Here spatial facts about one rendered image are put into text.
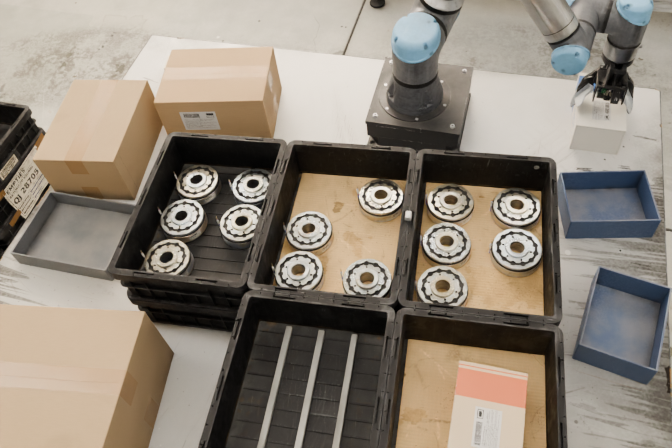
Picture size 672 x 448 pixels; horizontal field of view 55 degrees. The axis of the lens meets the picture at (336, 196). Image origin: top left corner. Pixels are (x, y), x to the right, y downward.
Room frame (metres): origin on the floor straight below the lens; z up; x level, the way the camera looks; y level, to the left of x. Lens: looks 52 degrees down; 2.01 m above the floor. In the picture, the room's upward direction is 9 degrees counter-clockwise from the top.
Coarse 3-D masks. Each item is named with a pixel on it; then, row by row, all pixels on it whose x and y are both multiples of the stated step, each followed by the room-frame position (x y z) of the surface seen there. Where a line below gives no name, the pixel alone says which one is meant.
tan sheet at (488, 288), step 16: (480, 192) 0.87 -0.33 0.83; (496, 192) 0.87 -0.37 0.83; (480, 208) 0.83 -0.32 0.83; (432, 224) 0.81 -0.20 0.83; (480, 224) 0.79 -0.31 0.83; (480, 240) 0.74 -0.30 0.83; (480, 256) 0.70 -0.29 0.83; (416, 272) 0.69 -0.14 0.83; (464, 272) 0.67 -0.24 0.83; (480, 272) 0.67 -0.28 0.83; (496, 272) 0.66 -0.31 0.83; (416, 288) 0.65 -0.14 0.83; (480, 288) 0.63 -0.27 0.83; (496, 288) 0.62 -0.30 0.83; (512, 288) 0.62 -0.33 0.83; (528, 288) 0.61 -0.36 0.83; (480, 304) 0.59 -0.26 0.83; (496, 304) 0.59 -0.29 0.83; (512, 304) 0.58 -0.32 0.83; (528, 304) 0.58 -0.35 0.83
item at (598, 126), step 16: (576, 112) 1.11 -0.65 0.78; (592, 112) 1.10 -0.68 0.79; (608, 112) 1.09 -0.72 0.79; (624, 112) 1.08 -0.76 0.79; (576, 128) 1.07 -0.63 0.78; (592, 128) 1.05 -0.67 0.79; (608, 128) 1.04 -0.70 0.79; (624, 128) 1.03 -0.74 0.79; (576, 144) 1.06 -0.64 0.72; (592, 144) 1.05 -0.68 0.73; (608, 144) 1.03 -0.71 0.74
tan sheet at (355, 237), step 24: (312, 192) 0.95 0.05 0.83; (336, 192) 0.94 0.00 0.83; (336, 216) 0.87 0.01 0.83; (360, 216) 0.86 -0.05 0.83; (336, 240) 0.80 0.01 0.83; (360, 240) 0.79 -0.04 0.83; (384, 240) 0.78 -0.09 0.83; (336, 264) 0.74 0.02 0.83; (384, 264) 0.72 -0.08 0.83; (336, 288) 0.68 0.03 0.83
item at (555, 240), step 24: (552, 168) 0.83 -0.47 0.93; (552, 192) 0.78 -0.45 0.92; (552, 216) 0.71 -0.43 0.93; (408, 240) 0.71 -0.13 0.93; (552, 240) 0.66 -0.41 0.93; (408, 264) 0.65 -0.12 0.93; (552, 264) 0.60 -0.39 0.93; (456, 312) 0.54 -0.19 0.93; (480, 312) 0.53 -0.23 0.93; (504, 312) 0.52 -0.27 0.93
